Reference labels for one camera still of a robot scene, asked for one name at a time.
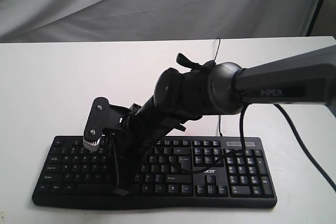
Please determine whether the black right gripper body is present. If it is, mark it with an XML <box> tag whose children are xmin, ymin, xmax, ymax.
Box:
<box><xmin>115</xmin><ymin>98</ymin><xmax>203</xmax><ymax>167</ymax></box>

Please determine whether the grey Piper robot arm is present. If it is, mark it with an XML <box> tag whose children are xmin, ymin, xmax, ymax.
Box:
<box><xmin>114</xmin><ymin>46</ymin><xmax>335</xmax><ymax>195</ymax></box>

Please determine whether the grey backdrop cloth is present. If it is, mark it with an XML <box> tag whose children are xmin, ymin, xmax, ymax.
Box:
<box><xmin>1</xmin><ymin>0</ymin><xmax>318</xmax><ymax>42</ymax></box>

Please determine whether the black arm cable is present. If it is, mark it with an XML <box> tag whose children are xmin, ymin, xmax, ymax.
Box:
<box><xmin>141</xmin><ymin>103</ymin><xmax>336</xmax><ymax>193</ymax></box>

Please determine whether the black keyboard cable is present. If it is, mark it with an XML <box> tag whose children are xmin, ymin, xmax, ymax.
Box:
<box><xmin>212</xmin><ymin>37</ymin><xmax>224</xmax><ymax>137</ymax></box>

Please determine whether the black acer keyboard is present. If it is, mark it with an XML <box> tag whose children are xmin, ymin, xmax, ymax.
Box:
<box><xmin>32</xmin><ymin>136</ymin><xmax>277</xmax><ymax>210</ymax></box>

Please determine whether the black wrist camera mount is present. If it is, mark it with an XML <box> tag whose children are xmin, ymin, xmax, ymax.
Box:
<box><xmin>83</xmin><ymin>97</ymin><xmax>131</xmax><ymax>152</ymax></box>

